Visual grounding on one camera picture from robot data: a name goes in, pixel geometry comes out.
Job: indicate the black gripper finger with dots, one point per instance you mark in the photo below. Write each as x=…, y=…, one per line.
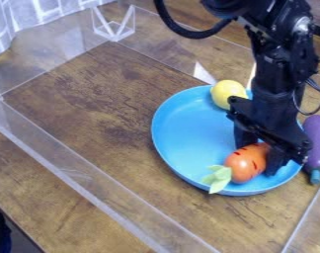
x=276, y=159
x=244, y=135

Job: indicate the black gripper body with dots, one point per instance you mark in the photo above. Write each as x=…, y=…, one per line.
x=270, y=113

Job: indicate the orange toy carrot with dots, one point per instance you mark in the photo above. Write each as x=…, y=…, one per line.
x=242, y=166

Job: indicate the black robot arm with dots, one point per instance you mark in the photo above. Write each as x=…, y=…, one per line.
x=280, y=27

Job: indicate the blue round tray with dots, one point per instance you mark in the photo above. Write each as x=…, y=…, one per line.
x=193, y=137

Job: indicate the purple toy eggplant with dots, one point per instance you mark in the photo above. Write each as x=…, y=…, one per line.
x=312, y=130

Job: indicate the yellow toy lemon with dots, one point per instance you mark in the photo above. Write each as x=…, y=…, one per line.
x=225, y=89

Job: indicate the white patterned curtain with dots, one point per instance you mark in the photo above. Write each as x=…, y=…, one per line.
x=22, y=14

